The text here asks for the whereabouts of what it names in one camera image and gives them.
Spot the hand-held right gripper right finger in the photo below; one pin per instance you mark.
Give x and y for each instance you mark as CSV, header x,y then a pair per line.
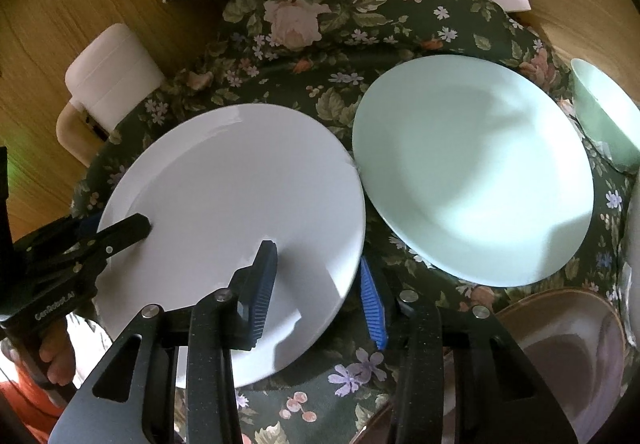
x,y
372,304

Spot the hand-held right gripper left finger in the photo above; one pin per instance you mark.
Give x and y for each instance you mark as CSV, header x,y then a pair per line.
x,y
264,294

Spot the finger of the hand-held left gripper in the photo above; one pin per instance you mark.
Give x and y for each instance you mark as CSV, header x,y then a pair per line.
x,y
127,230
86,228

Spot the white plate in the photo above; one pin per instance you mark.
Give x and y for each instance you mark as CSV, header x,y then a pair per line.
x,y
225,184

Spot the pink plate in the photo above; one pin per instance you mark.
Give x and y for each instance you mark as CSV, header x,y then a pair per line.
x,y
565,354

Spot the light green bowl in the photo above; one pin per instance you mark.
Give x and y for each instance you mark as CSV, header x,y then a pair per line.
x,y
607,124

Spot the person's left hand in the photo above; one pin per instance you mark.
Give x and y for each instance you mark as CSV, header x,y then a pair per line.
x,y
55,354

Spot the orange clothing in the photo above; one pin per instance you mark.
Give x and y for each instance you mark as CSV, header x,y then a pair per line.
x,y
25,399

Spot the light green plate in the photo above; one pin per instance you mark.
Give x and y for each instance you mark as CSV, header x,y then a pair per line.
x,y
475,164

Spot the floral green tablecloth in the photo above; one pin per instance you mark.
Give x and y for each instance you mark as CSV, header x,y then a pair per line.
x,y
310,59

